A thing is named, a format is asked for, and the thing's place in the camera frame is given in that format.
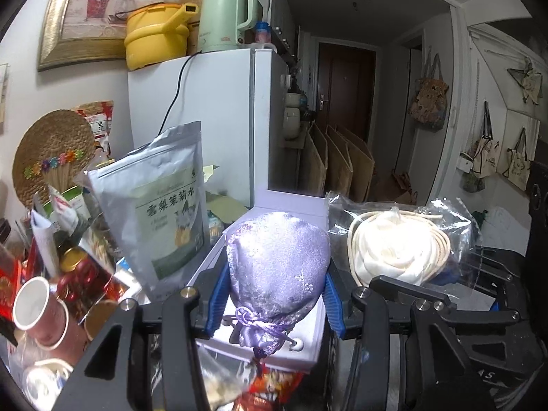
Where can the yellow rice cooker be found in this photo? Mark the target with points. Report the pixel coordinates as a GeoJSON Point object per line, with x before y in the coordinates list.
{"type": "Point", "coordinates": [157, 33]}

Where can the purple silk drawstring pouch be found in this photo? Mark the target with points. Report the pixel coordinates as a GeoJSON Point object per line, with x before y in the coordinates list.
{"type": "Point", "coordinates": [277, 263]}

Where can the lavender gift box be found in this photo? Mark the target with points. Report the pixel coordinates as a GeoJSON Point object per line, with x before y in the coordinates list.
{"type": "Point", "coordinates": [303, 356]}

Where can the gold framed flower picture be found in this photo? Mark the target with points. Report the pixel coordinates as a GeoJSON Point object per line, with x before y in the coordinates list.
{"type": "Point", "coordinates": [82, 31]}

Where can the woven straw round mat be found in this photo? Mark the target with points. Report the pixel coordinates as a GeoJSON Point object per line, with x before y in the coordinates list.
{"type": "Point", "coordinates": [52, 151]}

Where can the pink paper cup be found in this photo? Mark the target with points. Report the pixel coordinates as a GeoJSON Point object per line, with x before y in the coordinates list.
{"type": "Point", "coordinates": [47, 319]}

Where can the brown paper bags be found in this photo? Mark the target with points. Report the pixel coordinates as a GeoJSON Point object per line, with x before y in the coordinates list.
{"type": "Point", "coordinates": [334, 160]}

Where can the patterned tote bag hanging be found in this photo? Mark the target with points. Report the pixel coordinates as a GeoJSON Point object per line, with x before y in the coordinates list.
{"type": "Point", "coordinates": [429, 106]}

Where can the silver pear tea pouch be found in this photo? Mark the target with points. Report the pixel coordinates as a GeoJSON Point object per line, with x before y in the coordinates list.
{"type": "Point", "coordinates": [154, 203]}

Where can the white flower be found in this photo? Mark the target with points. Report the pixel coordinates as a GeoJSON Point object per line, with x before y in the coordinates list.
{"type": "Point", "coordinates": [418, 245]}

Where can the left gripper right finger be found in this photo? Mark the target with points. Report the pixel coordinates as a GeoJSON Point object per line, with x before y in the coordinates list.
{"type": "Point", "coordinates": [435, 372]}

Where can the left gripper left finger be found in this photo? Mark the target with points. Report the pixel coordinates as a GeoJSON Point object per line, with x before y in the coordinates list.
{"type": "Point", "coordinates": [114, 372]}

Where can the white refrigerator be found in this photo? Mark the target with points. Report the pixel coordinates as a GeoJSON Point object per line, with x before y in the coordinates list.
{"type": "Point", "coordinates": [237, 95]}

